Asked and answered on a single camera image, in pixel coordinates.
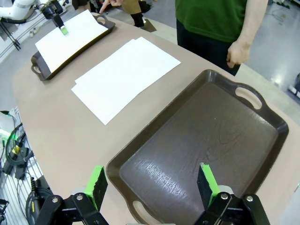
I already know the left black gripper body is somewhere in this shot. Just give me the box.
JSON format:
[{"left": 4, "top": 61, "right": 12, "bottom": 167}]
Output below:
[{"left": 41, "top": 1, "right": 63, "bottom": 19}]

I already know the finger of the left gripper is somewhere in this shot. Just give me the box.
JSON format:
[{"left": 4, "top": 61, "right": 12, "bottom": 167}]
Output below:
[
  {"left": 58, "top": 13, "right": 70, "bottom": 36},
  {"left": 53, "top": 15, "right": 66, "bottom": 36}
]

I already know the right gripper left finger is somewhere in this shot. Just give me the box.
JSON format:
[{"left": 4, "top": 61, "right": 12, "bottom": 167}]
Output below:
[{"left": 35, "top": 165, "right": 109, "bottom": 225}]

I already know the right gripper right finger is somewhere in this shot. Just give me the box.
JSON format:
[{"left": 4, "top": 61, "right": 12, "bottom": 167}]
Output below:
[{"left": 194, "top": 163, "right": 270, "bottom": 225}]

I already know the white A4 paper sheet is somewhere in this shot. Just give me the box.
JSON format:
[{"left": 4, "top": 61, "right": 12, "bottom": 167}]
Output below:
[
  {"left": 71, "top": 37, "right": 181, "bottom": 126},
  {"left": 75, "top": 38, "right": 180, "bottom": 123},
  {"left": 35, "top": 9, "right": 109, "bottom": 73}
]

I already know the person's left forearm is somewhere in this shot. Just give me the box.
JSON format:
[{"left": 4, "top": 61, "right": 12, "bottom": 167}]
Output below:
[{"left": 234, "top": 0, "right": 270, "bottom": 49}]

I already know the bystander bare hand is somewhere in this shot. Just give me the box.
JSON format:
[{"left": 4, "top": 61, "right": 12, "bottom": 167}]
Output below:
[{"left": 99, "top": 0, "right": 124, "bottom": 14}]

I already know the person's left hand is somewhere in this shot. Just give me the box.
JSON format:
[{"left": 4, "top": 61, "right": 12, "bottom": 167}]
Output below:
[{"left": 226, "top": 39, "right": 250, "bottom": 68}]

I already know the brown plastic serving tray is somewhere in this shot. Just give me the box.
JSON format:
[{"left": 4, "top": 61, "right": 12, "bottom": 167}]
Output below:
[
  {"left": 105, "top": 69, "right": 289, "bottom": 225},
  {"left": 30, "top": 13, "right": 116, "bottom": 82}
]

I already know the black cylindrical device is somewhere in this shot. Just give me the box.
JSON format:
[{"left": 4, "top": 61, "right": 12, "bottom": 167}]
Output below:
[{"left": 25, "top": 177, "right": 56, "bottom": 225}]

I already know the bystander in brown apron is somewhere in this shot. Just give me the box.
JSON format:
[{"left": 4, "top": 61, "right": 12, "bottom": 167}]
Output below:
[{"left": 71, "top": 0, "right": 145, "bottom": 27}]

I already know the black power adapter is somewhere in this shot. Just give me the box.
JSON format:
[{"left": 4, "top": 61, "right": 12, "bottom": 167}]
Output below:
[{"left": 14, "top": 147, "right": 34, "bottom": 180}]

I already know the person in green shirt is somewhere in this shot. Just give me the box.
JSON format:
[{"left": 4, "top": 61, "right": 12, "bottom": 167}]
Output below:
[{"left": 175, "top": 0, "right": 270, "bottom": 77}]

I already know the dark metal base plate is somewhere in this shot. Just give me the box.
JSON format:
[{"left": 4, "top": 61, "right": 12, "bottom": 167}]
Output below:
[{"left": 142, "top": 18, "right": 157, "bottom": 33}]

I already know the black looped cable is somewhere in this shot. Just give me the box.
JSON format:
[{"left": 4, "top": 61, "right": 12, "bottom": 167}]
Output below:
[{"left": 1, "top": 121, "right": 27, "bottom": 174}]

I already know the grey floor cable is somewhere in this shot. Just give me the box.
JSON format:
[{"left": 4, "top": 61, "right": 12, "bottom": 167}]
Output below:
[{"left": 269, "top": 0, "right": 293, "bottom": 25}]

